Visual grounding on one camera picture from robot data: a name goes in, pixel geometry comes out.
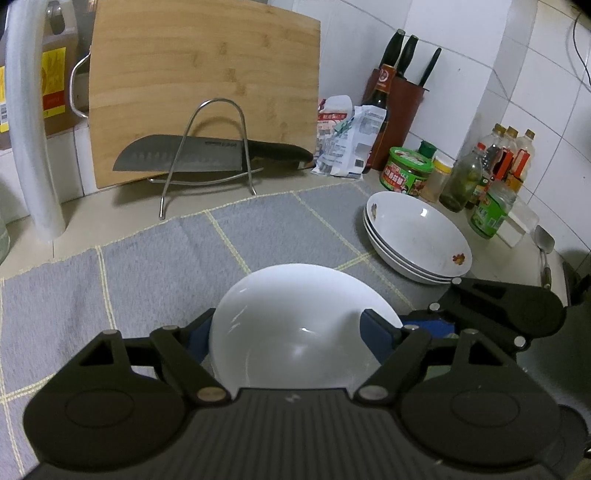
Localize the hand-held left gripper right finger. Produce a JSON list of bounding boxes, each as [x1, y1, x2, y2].
[[353, 308, 506, 406]]

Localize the red and white packet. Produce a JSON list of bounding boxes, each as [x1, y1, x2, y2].
[[318, 95, 355, 162]]

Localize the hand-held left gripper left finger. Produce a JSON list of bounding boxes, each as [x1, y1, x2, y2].
[[78, 308, 232, 406]]

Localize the clear plastic box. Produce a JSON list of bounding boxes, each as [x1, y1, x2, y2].
[[496, 196, 540, 249]]

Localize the plain white bowl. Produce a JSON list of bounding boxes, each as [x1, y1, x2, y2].
[[209, 263, 403, 391]]

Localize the brown cooking oil bottle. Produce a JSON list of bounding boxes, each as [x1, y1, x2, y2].
[[0, 0, 88, 151]]

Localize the steel wire rack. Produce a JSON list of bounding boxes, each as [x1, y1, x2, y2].
[[148, 98, 265, 219]]

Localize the dark soy sauce bottle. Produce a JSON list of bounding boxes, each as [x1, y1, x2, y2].
[[362, 65, 389, 169]]

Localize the green-lid sauce jar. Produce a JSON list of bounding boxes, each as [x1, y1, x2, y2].
[[379, 147, 435, 198]]

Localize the steel spatula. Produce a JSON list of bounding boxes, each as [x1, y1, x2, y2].
[[534, 225, 556, 291]]

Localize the small green-label sauce bottle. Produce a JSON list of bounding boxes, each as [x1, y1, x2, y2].
[[465, 175, 491, 210]]

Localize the white floral plate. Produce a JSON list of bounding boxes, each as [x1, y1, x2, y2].
[[366, 191, 473, 278]]

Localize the clear bottle dark contents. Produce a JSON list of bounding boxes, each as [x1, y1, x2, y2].
[[438, 142, 486, 213]]

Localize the seasoning bottle yellow cap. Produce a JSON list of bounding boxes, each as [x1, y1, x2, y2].
[[483, 124, 508, 183], [501, 126, 522, 185], [512, 129, 537, 195]]

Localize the brown knife block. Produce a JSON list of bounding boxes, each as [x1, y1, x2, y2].
[[367, 69, 426, 172]]

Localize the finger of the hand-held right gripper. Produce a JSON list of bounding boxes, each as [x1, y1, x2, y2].
[[399, 276, 528, 350]]

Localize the black cable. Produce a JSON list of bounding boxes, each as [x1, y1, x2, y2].
[[573, 10, 591, 88]]

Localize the black-handled cleaver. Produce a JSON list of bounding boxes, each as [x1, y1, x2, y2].
[[113, 134, 315, 172]]

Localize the white and blue packet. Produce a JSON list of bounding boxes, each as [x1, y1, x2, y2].
[[313, 105, 387, 179]]

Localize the yellow-lid spice jar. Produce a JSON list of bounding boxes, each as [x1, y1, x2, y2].
[[421, 156, 454, 204]]

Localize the tall plastic wrap roll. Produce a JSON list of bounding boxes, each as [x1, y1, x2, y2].
[[4, 0, 68, 243]]

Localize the black-handled knife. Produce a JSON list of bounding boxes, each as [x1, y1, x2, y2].
[[396, 35, 419, 77], [418, 47, 443, 88], [379, 29, 406, 70]]

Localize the bamboo cutting board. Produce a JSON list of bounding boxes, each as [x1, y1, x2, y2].
[[69, 0, 321, 190]]

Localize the grey and teal checked cloth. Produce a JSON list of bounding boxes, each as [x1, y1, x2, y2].
[[0, 178, 462, 467]]

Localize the green plastic bottle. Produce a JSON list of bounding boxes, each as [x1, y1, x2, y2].
[[468, 180, 517, 240]]

